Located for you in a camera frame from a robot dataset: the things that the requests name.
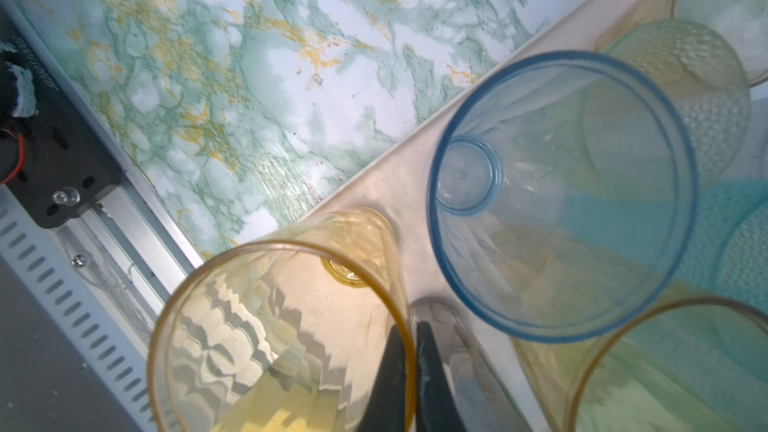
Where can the grey-blue glass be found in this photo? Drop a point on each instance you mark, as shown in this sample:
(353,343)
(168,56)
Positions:
(561,196)

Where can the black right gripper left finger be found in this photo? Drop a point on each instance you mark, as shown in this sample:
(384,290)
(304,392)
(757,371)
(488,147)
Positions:
(386,408)

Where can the pale green glass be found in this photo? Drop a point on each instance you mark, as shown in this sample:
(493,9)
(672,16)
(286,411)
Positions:
(702,75)

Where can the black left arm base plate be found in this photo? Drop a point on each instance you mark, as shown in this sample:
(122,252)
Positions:
(53,163)

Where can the pale pink rectangular tray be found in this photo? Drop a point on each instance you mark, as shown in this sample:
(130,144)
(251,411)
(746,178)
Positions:
(395,184)

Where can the small amber glass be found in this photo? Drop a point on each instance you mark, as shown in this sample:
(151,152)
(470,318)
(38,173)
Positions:
(742,22)

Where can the grey glass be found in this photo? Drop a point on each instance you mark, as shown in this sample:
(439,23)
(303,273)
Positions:
(483,402)

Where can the tall teal glass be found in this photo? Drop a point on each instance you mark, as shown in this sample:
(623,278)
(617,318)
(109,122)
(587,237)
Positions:
(727,251)

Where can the yellow glass column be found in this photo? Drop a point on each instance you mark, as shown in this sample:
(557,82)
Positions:
(691,364)

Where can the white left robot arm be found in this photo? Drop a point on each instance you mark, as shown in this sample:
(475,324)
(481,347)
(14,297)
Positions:
(18,98)

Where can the aluminium front rail frame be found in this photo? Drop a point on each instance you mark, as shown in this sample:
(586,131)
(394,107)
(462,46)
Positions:
(79,301)

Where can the tall amber glass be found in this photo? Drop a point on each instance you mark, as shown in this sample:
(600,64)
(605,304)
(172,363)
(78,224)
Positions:
(285,333)

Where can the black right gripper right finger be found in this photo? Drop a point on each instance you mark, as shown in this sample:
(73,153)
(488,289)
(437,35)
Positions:
(436,408)

